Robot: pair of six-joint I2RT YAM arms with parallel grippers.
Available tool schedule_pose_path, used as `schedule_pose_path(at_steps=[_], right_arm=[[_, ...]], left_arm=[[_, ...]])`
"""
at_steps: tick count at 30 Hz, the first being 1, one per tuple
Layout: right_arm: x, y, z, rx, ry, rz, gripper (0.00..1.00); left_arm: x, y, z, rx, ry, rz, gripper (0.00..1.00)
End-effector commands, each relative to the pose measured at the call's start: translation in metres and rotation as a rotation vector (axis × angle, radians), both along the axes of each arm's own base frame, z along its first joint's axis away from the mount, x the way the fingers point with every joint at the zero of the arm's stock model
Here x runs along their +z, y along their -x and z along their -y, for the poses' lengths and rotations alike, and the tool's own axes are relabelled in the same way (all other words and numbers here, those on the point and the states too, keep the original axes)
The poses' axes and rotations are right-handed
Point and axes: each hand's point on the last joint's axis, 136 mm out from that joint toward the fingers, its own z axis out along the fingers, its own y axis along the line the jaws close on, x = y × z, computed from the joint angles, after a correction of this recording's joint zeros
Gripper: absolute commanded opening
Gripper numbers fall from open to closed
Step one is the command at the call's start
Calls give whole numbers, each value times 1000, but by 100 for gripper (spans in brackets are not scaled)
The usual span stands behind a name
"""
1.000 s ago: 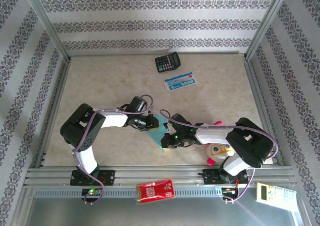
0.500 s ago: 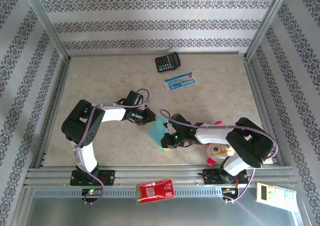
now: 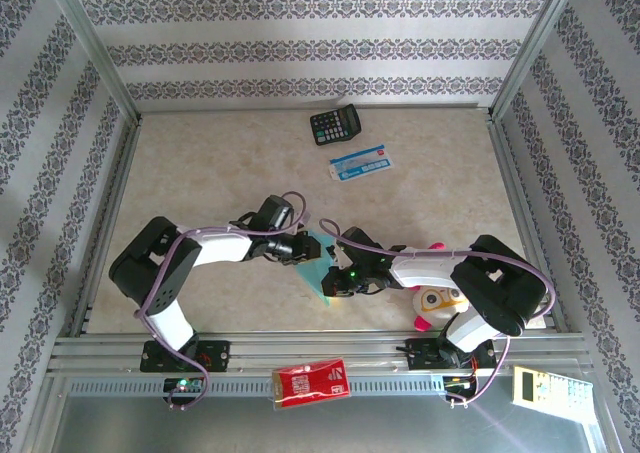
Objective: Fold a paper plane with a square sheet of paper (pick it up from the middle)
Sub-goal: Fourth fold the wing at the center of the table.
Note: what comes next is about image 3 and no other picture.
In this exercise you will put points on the teal square paper sheet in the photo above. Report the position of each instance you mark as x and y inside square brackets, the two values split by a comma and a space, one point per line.
[312, 275]

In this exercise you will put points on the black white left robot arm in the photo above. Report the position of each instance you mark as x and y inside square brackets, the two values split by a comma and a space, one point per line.
[150, 268]

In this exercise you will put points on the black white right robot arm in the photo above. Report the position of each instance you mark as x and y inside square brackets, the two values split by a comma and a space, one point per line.
[500, 283]

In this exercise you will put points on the cream plush toy pink ears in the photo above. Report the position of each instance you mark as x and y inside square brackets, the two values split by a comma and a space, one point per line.
[440, 303]

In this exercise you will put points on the blue white flat packet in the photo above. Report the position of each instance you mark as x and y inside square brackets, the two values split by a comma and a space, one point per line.
[361, 163]

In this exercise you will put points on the red snack packet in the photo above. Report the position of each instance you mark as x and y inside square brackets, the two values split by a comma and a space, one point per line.
[311, 383]

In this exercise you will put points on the black desk calculator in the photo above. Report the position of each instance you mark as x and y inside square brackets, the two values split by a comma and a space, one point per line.
[334, 124]

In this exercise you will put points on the small controller circuit board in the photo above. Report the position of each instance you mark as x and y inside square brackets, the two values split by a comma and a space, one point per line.
[182, 384]
[460, 383]

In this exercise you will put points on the grey metal panel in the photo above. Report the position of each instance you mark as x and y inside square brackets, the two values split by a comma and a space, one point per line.
[225, 428]

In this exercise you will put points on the cream calculator green screen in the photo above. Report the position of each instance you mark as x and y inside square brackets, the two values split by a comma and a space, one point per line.
[550, 393]

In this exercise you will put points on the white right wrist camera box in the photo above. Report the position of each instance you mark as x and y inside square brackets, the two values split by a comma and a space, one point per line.
[337, 258]

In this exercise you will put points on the wide aluminium base rail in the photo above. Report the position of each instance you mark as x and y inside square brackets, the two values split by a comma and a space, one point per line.
[310, 345]

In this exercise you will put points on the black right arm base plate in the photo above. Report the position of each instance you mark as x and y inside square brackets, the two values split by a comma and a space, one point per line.
[422, 355]

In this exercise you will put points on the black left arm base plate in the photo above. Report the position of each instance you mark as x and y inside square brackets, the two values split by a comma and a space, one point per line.
[217, 355]

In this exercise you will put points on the thin aluminium wall rail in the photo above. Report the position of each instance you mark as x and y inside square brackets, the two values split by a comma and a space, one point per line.
[225, 108]

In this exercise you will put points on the aluminium side rail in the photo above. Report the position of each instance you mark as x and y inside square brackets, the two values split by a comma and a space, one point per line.
[112, 213]
[515, 183]

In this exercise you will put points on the aluminium frame post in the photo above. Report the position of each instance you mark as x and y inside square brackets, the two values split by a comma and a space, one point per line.
[532, 48]
[92, 48]

